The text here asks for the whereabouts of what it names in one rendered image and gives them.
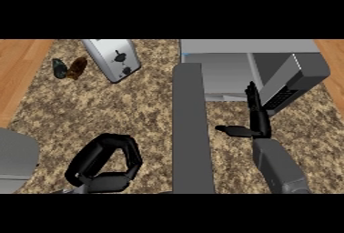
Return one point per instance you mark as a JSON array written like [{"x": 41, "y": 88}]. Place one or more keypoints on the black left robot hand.
[{"x": 96, "y": 157}]

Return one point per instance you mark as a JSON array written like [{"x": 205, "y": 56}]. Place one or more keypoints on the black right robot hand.
[{"x": 258, "y": 119}]

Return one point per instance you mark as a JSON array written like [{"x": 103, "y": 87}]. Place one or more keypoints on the dark grey microwave door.
[{"x": 190, "y": 130}]

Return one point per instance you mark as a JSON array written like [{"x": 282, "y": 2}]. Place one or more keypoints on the grey open microwave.
[{"x": 251, "y": 69}]

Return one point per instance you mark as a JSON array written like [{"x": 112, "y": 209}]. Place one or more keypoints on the pale grey rounded appliance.
[{"x": 14, "y": 160}]

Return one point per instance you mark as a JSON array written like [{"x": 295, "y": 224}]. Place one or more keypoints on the brown bottle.
[{"x": 77, "y": 68}]

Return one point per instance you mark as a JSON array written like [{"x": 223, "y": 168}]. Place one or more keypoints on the dark green bottle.
[{"x": 59, "y": 68}]

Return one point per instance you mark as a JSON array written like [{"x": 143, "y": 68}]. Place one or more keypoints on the silver toaster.
[{"x": 113, "y": 59}]

